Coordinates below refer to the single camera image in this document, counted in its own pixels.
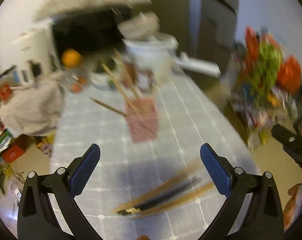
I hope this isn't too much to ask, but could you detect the black chopstick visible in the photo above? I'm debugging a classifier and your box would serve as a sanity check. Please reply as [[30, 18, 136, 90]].
[[116, 176, 202, 216]]

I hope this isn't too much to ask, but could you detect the person's hand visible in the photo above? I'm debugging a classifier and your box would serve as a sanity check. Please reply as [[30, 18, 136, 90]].
[[283, 183, 302, 232]]

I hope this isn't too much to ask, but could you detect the grey checked tablecloth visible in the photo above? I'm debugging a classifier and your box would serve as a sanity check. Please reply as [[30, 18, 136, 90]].
[[50, 75, 260, 239]]

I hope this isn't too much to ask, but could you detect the floral cloth over counter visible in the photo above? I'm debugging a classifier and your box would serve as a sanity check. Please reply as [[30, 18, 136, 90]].
[[0, 72, 65, 136]]

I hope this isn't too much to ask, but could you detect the pink perforated utensil holder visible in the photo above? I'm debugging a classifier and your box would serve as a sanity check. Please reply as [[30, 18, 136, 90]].
[[125, 96, 158, 142]]

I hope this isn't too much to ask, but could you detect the chopstick standing in holder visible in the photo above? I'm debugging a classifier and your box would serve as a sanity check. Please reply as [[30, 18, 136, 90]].
[[102, 63, 141, 118]]

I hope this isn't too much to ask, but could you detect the green hanging plant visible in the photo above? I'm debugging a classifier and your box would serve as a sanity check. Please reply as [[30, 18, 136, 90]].
[[249, 41, 283, 105]]

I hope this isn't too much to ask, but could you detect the red tea tin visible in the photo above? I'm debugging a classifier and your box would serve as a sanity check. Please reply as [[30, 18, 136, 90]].
[[0, 83, 13, 102]]

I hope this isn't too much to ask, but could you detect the orange tangerine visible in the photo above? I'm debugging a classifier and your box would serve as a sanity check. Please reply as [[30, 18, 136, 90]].
[[61, 49, 83, 69]]

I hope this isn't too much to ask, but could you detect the white air fryer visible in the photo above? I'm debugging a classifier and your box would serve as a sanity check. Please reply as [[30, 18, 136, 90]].
[[0, 28, 54, 84]]

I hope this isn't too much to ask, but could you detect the black microwave oven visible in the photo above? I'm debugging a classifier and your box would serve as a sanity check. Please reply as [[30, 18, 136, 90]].
[[51, 6, 131, 69]]

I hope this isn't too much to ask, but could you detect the grey refrigerator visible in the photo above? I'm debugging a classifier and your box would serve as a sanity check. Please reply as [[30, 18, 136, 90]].
[[130, 0, 241, 81]]

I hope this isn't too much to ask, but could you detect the white pot with handle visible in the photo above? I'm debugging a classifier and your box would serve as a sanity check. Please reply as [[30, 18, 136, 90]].
[[123, 33, 221, 84]]

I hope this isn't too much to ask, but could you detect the woven rope basket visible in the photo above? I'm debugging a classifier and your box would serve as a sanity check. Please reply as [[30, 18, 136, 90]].
[[117, 11, 160, 40]]

